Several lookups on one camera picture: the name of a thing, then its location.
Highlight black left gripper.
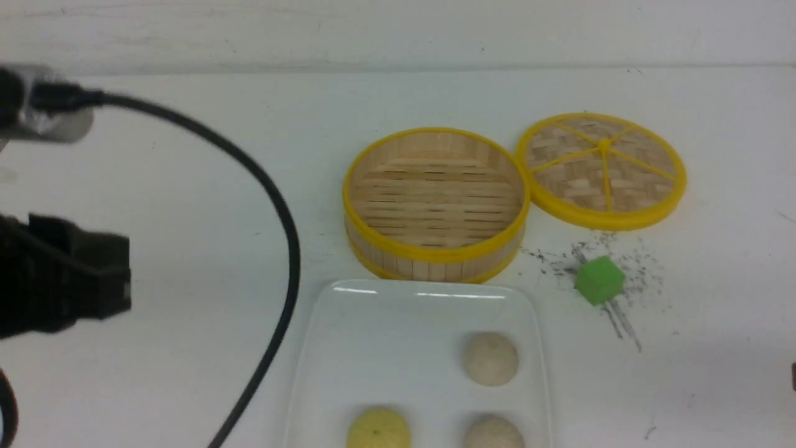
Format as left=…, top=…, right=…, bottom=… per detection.
left=2, top=215, right=132, bottom=338

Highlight yellow-green steamed bun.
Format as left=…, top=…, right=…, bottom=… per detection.
left=346, top=406, right=412, bottom=447

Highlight white steamed bun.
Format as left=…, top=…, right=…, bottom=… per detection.
left=461, top=332, right=519, bottom=388
left=462, top=415, right=526, bottom=448

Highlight white steamed bun front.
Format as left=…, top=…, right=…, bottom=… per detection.
left=462, top=415, right=526, bottom=448

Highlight white rectangular plate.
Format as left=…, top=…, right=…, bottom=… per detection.
left=282, top=279, right=555, bottom=447

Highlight bamboo steamer basket yellow rim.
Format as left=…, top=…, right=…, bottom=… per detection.
left=342, top=128, right=531, bottom=283

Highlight green foam cube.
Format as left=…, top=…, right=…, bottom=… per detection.
left=575, top=256, right=626, bottom=307

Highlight bamboo steamer lid yellow rim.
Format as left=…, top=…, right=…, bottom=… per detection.
left=515, top=111, right=687, bottom=231

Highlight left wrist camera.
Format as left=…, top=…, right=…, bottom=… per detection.
left=1, top=62, right=94, bottom=144

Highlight black left camera cable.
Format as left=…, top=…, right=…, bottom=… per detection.
left=0, top=84, right=302, bottom=448

